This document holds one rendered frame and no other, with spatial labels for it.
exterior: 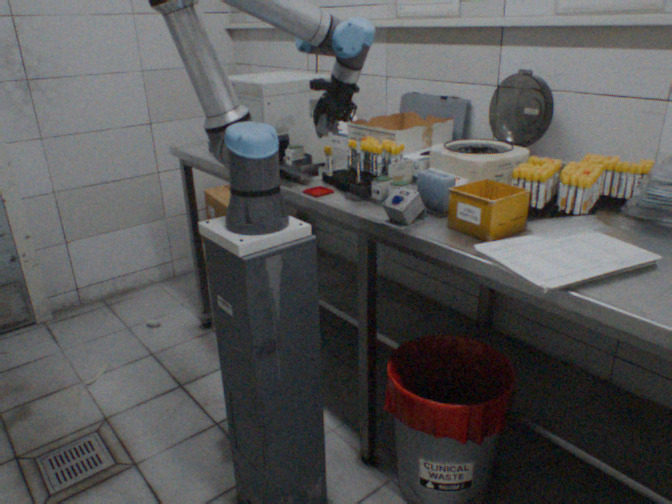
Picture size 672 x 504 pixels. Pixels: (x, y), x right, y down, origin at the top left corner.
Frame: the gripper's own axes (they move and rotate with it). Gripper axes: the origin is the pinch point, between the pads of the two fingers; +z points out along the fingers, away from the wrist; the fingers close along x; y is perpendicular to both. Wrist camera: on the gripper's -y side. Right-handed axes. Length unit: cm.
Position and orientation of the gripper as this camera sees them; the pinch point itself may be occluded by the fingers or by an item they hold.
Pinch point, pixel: (319, 132)
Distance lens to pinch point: 164.2
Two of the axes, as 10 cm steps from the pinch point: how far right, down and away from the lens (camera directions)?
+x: 7.6, -2.8, 5.8
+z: -3.0, 6.5, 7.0
